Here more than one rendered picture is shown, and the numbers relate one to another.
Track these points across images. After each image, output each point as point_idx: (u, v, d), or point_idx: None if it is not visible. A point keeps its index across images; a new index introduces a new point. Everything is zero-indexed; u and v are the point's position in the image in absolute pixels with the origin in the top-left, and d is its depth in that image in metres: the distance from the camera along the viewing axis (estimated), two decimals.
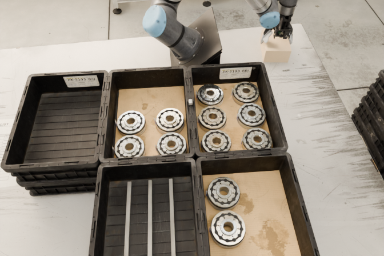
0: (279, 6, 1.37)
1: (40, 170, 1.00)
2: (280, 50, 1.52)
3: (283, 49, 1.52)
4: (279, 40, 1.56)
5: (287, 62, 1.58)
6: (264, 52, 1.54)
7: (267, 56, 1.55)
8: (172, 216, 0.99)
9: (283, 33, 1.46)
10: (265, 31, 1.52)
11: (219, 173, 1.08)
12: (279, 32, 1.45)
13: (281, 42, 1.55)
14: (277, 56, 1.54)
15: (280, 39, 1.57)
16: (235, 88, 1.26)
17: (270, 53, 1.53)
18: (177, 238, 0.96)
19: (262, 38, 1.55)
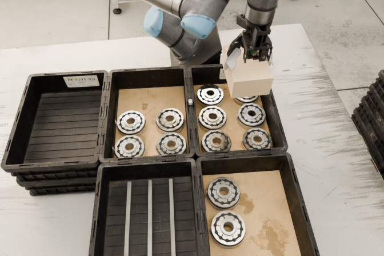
0: (249, 10, 0.80)
1: (40, 170, 1.00)
2: (256, 79, 0.95)
3: (260, 76, 0.95)
4: (253, 61, 0.99)
5: (268, 94, 1.01)
6: (232, 83, 0.97)
7: (237, 89, 0.97)
8: (172, 216, 0.99)
9: (259, 52, 0.89)
10: (229, 51, 0.95)
11: (219, 173, 1.08)
12: (252, 52, 0.88)
13: (255, 65, 0.98)
14: (252, 87, 0.97)
15: (254, 59, 0.99)
16: None
17: (240, 84, 0.95)
18: (177, 238, 0.96)
19: (225, 61, 0.97)
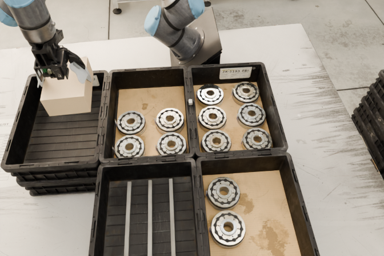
0: (19, 27, 0.75)
1: (40, 170, 1.00)
2: (65, 97, 0.90)
3: (70, 95, 0.91)
4: (70, 78, 0.95)
5: (89, 111, 0.97)
6: (43, 102, 0.92)
7: (50, 107, 0.93)
8: (172, 216, 0.99)
9: (55, 71, 0.85)
10: None
11: (219, 173, 1.08)
12: (45, 71, 0.84)
13: (71, 82, 0.94)
14: (66, 106, 0.93)
15: (72, 76, 0.95)
16: (235, 88, 1.26)
17: (50, 103, 0.91)
18: (177, 238, 0.96)
19: (37, 78, 0.93)
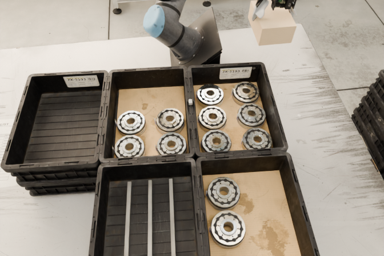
0: None
1: (40, 170, 1.00)
2: (282, 26, 1.09)
3: (284, 24, 1.10)
4: (278, 13, 1.13)
5: (290, 42, 1.15)
6: (260, 31, 1.11)
7: (264, 36, 1.11)
8: (172, 216, 0.99)
9: (286, 1, 1.03)
10: (258, 2, 1.09)
11: (219, 173, 1.08)
12: (279, 0, 1.02)
13: (280, 16, 1.12)
14: (278, 35, 1.12)
15: (279, 12, 1.14)
16: (235, 88, 1.26)
17: (267, 32, 1.10)
18: (177, 238, 0.96)
19: (254, 12, 1.11)
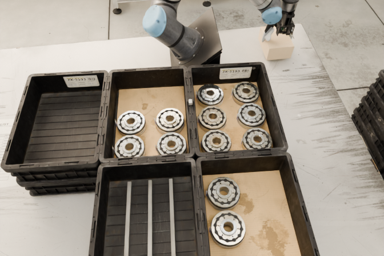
0: (282, 2, 1.35)
1: (40, 170, 1.00)
2: (283, 47, 1.50)
3: (286, 46, 1.51)
4: (280, 36, 1.55)
5: (290, 58, 1.57)
6: (267, 50, 1.52)
7: (271, 54, 1.53)
8: (172, 216, 0.99)
9: (286, 29, 1.45)
10: (266, 29, 1.50)
11: (219, 173, 1.08)
12: (282, 29, 1.44)
13: (282, 39, 1.54)
14: (280, 52, 1.53)
15: (281, 35, 1.55)
16: (235, 88, 1.26)
17: (273, 50, 1.51)
18: (177, 238, 0.96)
19: (263, 36, 1.53)
